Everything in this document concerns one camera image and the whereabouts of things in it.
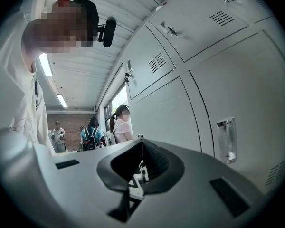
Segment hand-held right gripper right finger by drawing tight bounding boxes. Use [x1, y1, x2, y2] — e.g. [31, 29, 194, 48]
[134, 139, 264, 228]

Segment grey metal cabinet door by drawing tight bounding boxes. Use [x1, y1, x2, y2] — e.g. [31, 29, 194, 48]
[130, 76, 201, 153]

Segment black-framed window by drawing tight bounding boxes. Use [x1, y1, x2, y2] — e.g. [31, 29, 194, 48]
[104, 84, 129, 133]

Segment long ceiling light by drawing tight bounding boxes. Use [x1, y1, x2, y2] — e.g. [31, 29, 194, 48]
[38, 53, 54, 78]
[56, 94, 68, 108]

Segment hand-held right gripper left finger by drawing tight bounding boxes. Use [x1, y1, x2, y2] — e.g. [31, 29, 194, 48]
[35, 139, 143, 228]

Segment person's head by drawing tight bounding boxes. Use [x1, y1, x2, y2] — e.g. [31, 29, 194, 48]
[20, 0, 100, 64]

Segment black head-mounted camera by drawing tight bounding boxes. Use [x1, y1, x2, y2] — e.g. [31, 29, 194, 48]
[98, 16, 117, 48]

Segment person's white printed shirt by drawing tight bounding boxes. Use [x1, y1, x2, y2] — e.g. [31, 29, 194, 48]
[0, 8, 56, 156]

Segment grey metal locker cabinet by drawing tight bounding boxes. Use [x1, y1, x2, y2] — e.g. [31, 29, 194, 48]
[122, 0, 285, 197]

